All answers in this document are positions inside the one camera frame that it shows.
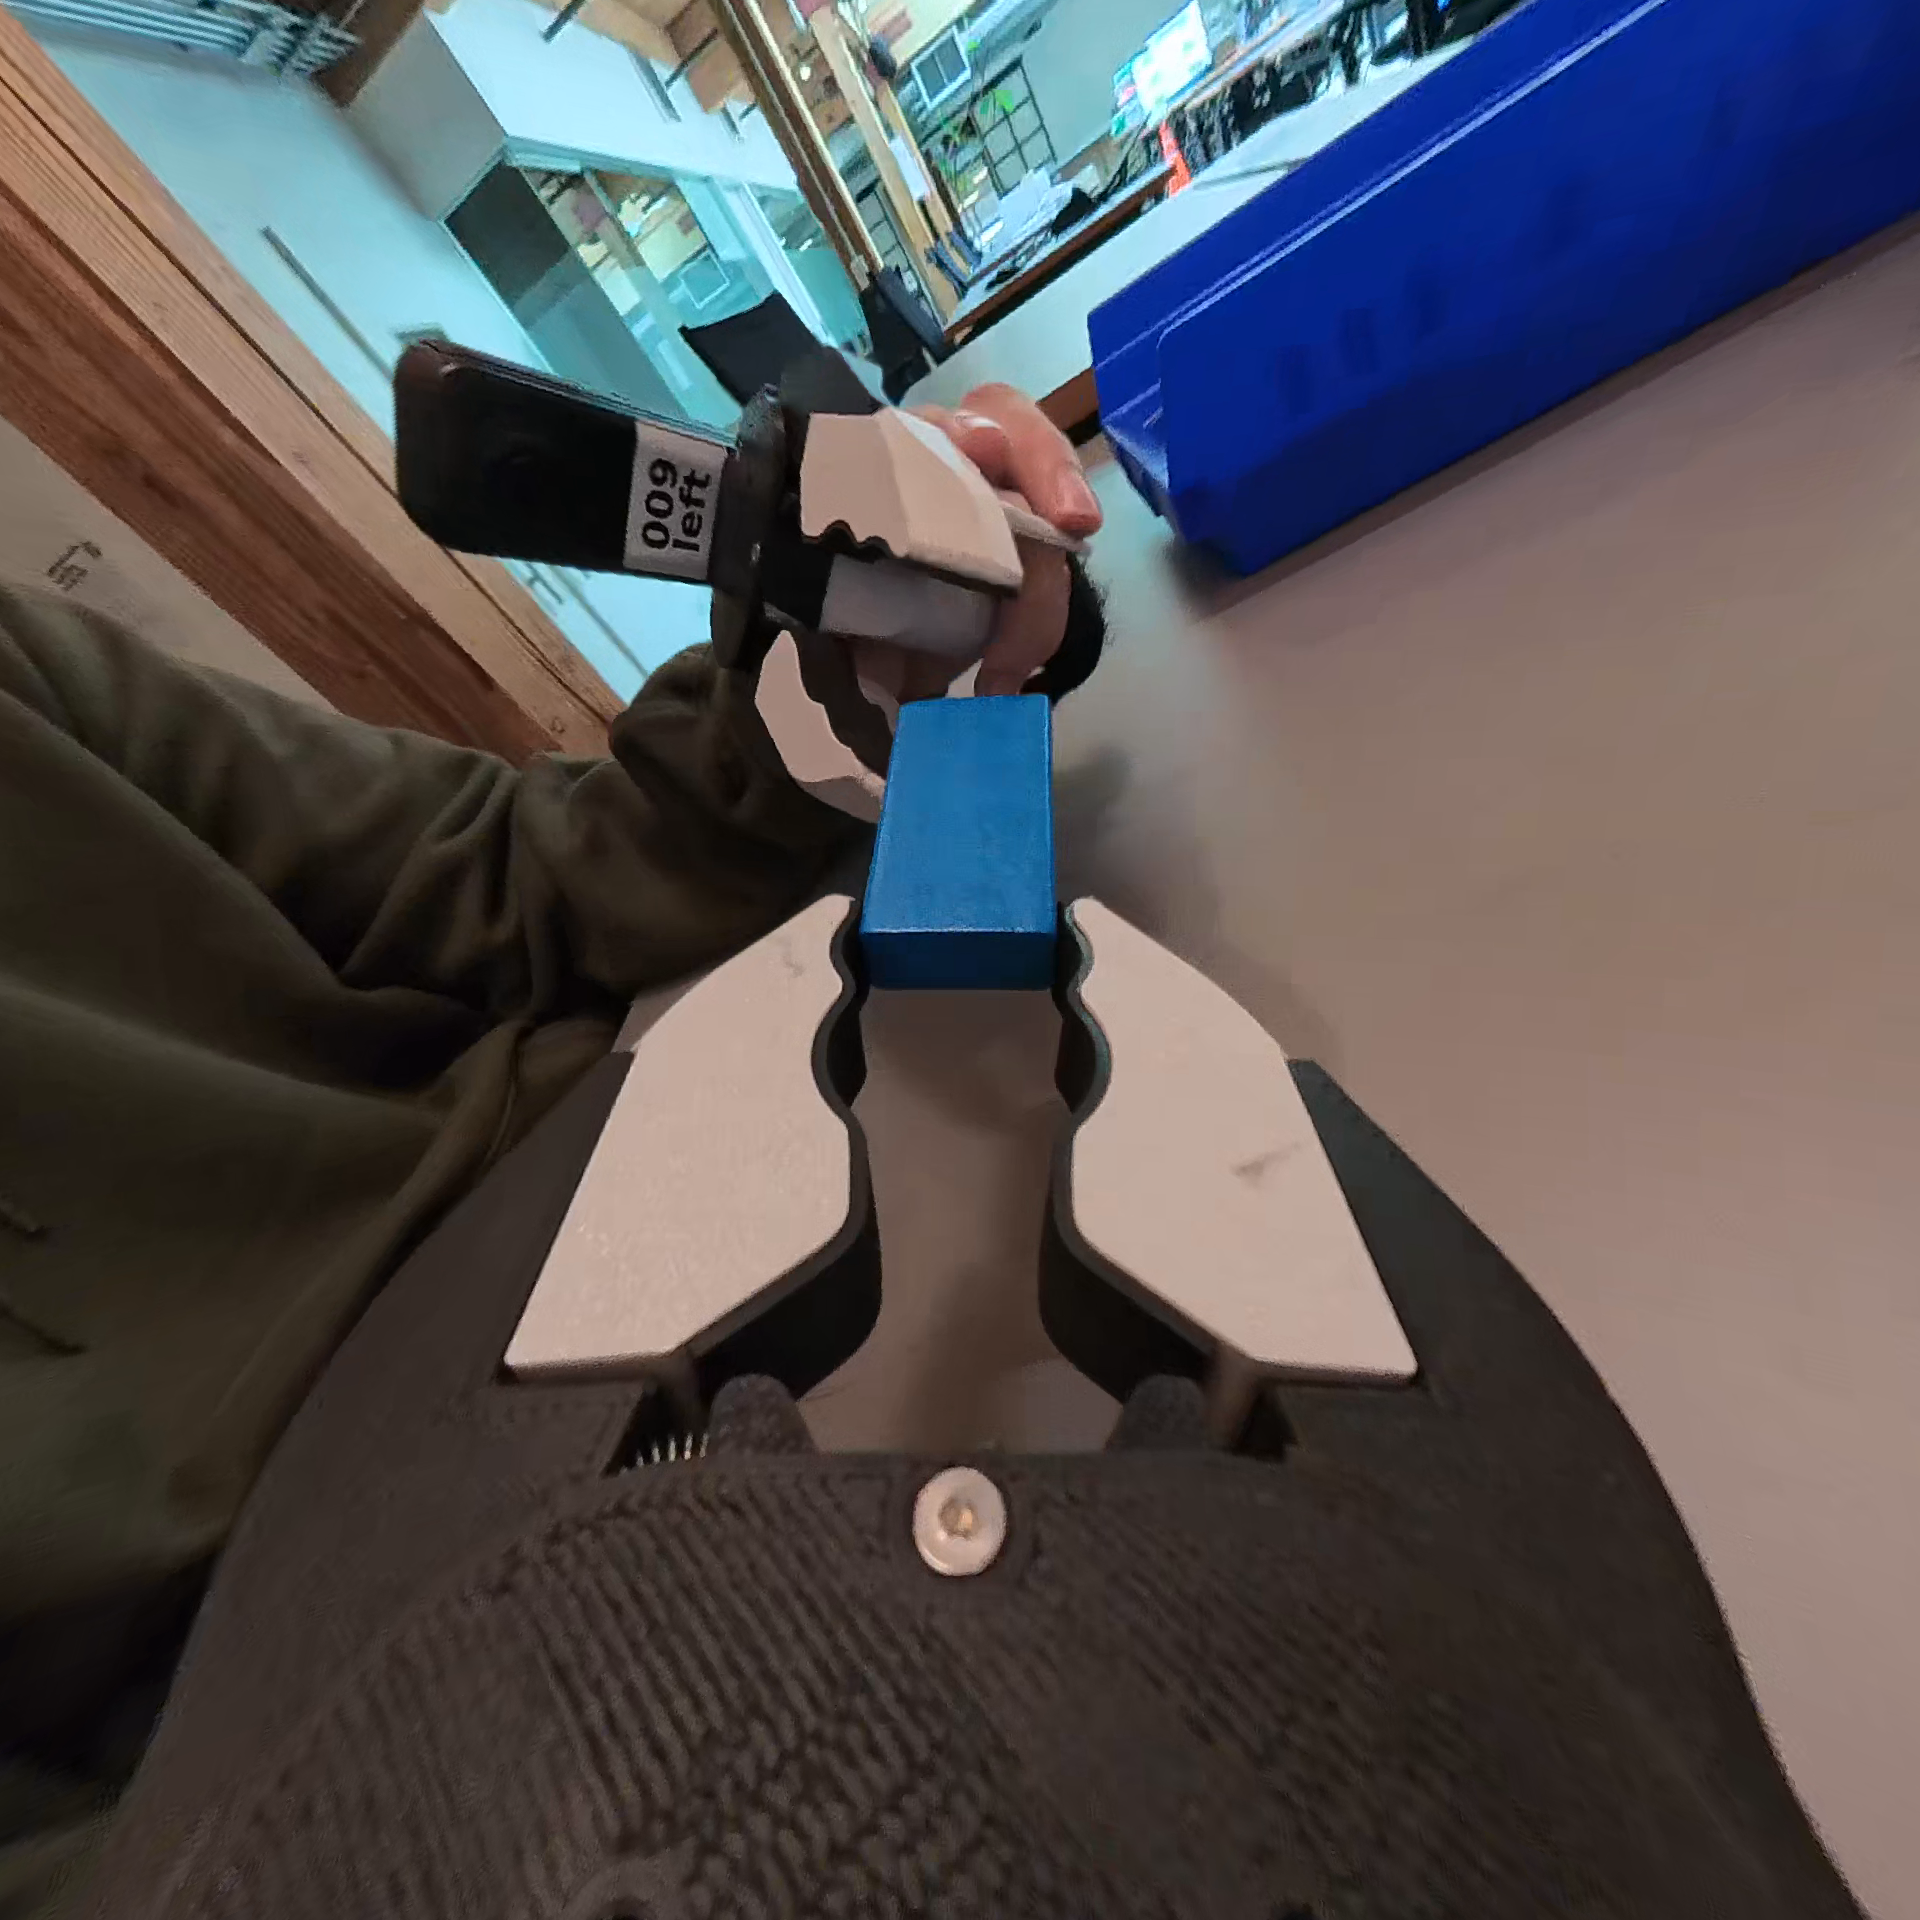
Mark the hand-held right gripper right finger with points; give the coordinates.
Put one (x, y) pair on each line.
(1216, 1185)

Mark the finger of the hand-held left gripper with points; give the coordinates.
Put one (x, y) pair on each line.
(916, 495)
(818, 748)

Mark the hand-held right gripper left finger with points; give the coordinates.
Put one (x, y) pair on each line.
(706, 1172)

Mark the blue wooden block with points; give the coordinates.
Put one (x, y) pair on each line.
(961, 841)

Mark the blue plastic bin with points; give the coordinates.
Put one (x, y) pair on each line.
(1500, 271)

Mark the person's left hand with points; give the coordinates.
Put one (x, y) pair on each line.
(1034, 463)

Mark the black office chair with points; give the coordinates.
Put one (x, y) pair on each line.
(902, 330)
(748, 352)

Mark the wooden pillar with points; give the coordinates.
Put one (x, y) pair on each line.
(149, 376)

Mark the wood edged grey table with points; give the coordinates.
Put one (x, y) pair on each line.
(1248, 143)

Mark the person's olive hoodie torso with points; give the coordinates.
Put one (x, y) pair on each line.
(183, 1198)

